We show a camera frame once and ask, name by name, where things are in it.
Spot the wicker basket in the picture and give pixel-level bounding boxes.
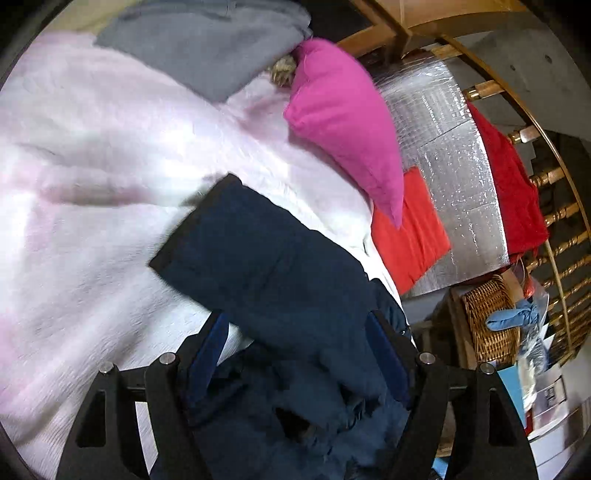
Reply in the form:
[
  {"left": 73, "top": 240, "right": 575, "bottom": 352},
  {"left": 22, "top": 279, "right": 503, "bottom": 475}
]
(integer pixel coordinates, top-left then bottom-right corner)
[{"left": 461, "top": 274, "right": 522, "bottom": 365}]

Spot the brown patterned cloth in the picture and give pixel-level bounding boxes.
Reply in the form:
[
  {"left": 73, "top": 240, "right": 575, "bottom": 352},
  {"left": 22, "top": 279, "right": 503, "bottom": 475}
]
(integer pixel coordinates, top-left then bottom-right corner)
[{"left": 269, "top": 55, "right": 296, "bottom": 88}]

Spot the silver foil panel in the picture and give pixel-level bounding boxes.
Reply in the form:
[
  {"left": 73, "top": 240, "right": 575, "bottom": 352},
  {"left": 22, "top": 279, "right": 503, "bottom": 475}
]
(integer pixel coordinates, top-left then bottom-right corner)
[{"left": 372, "top": 58, "right": 513, "bottom": 298}]

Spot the pink pillow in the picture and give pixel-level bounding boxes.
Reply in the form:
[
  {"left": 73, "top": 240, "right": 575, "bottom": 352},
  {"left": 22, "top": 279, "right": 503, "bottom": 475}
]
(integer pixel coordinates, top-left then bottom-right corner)
[{"left": 283, "top": 39, "right": 406, "bottom": 229}]

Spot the red cushion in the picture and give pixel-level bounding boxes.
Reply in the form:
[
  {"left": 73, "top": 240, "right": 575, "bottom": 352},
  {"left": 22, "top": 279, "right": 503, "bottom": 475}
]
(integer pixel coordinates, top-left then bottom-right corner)
[{"left": 372, "top": 166, "right": 452, "bottom": 296}]

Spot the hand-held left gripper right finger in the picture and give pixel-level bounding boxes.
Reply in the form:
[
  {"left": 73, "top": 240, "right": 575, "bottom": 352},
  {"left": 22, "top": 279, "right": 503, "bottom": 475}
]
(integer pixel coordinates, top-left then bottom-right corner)
[{"left": 367, "top": 309, "right": 539, "bottom": 480}]

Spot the wooden stair railing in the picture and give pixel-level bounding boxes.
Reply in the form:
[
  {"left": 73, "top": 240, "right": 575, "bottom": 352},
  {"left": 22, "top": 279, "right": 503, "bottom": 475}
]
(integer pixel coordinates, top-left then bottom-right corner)
[{"left": 337, "top": 0, "right": 591, "bottom": 370}]

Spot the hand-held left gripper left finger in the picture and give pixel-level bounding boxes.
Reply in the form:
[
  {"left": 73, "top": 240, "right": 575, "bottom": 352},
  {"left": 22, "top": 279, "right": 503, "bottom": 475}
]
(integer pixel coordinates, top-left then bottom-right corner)
[{"left": 55, "top": 310, "right": 232, "bottom": 480}]

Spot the light blue cloth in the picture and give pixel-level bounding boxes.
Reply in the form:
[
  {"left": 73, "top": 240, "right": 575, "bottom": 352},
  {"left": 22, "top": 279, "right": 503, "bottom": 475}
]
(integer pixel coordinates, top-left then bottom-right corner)
[{"left": 485, "top": 302, "right": 541, "bottom": 332}]

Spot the grey coat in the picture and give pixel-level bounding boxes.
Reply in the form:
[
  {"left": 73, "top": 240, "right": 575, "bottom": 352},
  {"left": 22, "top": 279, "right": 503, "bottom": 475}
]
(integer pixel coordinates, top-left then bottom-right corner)
[{"left": 95, "top": 0, "right": 314, "bottom": 102}]

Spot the pale pink blanket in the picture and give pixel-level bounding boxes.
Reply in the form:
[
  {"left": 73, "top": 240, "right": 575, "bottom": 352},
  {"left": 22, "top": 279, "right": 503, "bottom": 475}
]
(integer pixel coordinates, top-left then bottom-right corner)
[{"left": 0, "top": 30, "right": 402, "bottom": 467}]

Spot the blue cardboard box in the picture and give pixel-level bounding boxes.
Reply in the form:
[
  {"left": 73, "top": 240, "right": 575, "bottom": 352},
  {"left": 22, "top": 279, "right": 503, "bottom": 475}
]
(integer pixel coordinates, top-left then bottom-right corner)
[{"left": 496, "top": 364, "right": 532, "bottom": 430}]

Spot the navy puffer jacket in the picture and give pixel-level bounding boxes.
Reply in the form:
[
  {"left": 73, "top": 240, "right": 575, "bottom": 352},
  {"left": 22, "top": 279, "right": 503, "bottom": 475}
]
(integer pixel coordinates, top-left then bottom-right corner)
[{"left": 148, "top": 173, "right": 426, "bottom": 480}]

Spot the red garment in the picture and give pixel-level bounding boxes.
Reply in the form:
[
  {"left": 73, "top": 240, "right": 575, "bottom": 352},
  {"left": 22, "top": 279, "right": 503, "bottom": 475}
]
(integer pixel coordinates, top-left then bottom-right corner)
[{"left": 466, "top": 102, "right": 550, "bottom": 257}]

